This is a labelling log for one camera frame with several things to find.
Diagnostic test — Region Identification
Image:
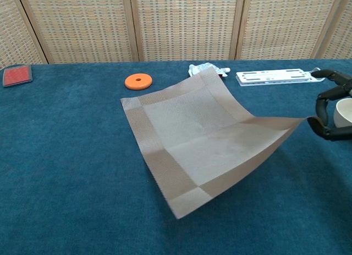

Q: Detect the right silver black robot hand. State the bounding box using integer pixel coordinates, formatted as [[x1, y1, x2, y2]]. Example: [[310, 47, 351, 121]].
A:
[[306, 69, 352, 142]]

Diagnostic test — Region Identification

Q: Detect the white round bowl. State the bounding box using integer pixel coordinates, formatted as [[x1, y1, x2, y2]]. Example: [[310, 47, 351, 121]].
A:
[[333, 98, 352, 128]]

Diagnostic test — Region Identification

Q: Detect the brown woven placemat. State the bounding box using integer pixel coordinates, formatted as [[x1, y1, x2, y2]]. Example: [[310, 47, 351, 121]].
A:
[[120, 67, 307, 220]]

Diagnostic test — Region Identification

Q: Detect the white folding laptop stand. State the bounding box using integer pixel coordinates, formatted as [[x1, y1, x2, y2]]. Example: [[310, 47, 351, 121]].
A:
[[235, 67, 327, 88]]

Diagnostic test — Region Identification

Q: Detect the silver spout pouch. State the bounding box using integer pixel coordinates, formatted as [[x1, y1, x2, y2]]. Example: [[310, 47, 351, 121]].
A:
[[188, 62, 231, 79]]

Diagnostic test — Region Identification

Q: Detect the woven wooden folding screen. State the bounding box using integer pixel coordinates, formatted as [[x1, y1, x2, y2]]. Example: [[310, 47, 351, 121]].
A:
[[0, 0, 352, 70]]

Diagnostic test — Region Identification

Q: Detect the orange disc with hole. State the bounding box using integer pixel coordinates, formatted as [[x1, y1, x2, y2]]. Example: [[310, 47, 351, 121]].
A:
[[124, 74, 152, 91]]

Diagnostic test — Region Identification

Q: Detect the teal table cover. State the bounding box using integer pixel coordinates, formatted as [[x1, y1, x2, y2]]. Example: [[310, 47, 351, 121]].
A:
[[0, 58, 352, 255]]

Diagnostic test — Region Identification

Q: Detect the red card box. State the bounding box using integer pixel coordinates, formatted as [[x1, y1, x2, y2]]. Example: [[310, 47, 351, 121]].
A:
[[2, 65, 34, 88]]

